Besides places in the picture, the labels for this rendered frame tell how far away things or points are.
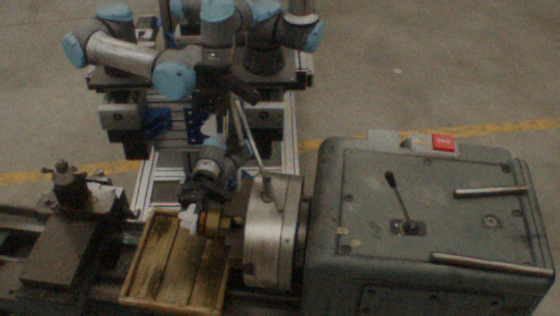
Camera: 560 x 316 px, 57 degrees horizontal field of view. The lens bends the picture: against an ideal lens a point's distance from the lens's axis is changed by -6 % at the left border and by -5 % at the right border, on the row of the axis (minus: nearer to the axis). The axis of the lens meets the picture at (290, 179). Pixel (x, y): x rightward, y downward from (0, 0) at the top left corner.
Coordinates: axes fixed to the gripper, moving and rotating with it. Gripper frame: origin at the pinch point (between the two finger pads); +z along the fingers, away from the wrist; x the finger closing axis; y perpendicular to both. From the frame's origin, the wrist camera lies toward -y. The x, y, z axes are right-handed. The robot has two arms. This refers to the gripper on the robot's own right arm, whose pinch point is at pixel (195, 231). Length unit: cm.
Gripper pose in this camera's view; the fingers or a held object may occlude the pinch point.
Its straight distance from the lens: 149.1
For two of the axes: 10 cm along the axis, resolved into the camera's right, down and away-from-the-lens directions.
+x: 0.2, -6.9, -7.2
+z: -1.2, 7.1, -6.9
